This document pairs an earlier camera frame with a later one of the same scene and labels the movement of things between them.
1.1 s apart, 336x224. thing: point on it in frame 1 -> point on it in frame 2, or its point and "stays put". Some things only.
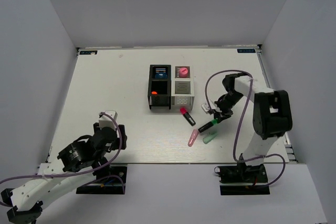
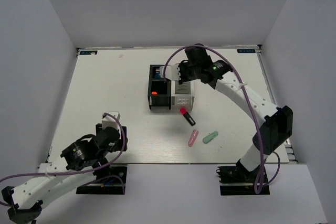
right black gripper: (222, 114) -> (181, 77)
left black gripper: (121, 142) stays put
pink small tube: (194, 135) stays put
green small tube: (210, 137) stays put
